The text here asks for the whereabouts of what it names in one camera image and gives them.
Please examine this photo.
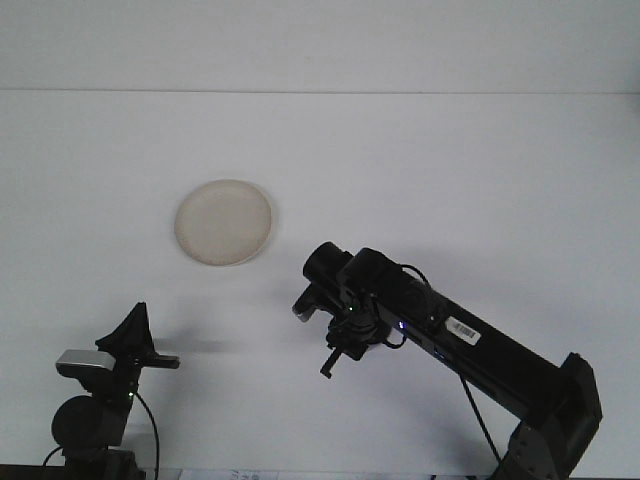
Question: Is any pale round plate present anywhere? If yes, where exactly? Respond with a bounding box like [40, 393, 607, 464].
[173, 178, 275, 267]

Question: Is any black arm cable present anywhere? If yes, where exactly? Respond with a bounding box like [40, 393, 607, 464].
[130, 391, 162, 475]
[384, 263, 503, 466]

